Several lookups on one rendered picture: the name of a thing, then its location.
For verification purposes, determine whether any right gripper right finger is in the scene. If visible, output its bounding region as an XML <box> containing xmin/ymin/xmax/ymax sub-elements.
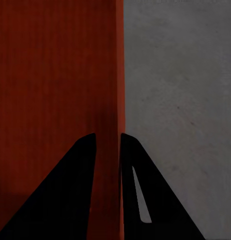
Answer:
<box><xmin>121</xmin><ymin>133</ymin><xmax>206</xmax><ymax>240</ymax></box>

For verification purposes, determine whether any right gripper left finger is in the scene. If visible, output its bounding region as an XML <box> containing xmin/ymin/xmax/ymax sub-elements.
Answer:
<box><xmin>0</xmin><ymin>133</ymin><xmax>97</xmax><ymax>240</ymax></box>

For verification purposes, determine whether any storage box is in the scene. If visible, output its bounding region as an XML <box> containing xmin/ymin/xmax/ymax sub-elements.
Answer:
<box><xmin>0</xmin><ymin>0</ymin><xmax>126</xmax><ymax>240</ymax></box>

